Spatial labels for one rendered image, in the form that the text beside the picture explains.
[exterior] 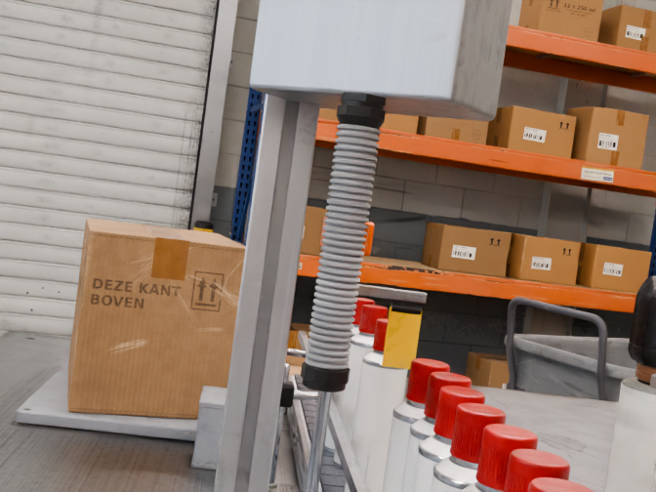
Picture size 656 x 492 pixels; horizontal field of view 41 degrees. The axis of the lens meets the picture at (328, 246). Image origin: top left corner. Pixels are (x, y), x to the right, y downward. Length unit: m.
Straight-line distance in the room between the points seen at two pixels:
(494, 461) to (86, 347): 0.88
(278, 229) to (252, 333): 0.09
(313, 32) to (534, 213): 5.23
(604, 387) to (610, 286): 2.32
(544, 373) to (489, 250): 1.77
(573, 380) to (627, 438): 2.20
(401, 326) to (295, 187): 0.18
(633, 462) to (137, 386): 0.73
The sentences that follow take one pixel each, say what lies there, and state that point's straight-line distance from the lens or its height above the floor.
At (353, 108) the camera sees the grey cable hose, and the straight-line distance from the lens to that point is 0.61.
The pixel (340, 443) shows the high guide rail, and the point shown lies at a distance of 0.92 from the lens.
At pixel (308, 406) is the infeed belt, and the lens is 1.41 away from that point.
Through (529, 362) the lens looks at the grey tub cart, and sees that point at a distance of 3.29.
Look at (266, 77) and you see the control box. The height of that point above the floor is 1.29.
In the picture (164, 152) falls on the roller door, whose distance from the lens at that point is 5.10.
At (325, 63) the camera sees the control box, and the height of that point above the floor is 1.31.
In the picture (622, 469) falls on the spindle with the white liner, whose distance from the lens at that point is 0.96.
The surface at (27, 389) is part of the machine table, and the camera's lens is 1.55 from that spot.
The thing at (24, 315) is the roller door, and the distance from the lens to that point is 5.17.
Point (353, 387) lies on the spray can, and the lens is 1.09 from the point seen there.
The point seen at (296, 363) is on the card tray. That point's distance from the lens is 1.96.
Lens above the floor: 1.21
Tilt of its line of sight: 3 degrees down
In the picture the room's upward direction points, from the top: 8 degrees clockwise
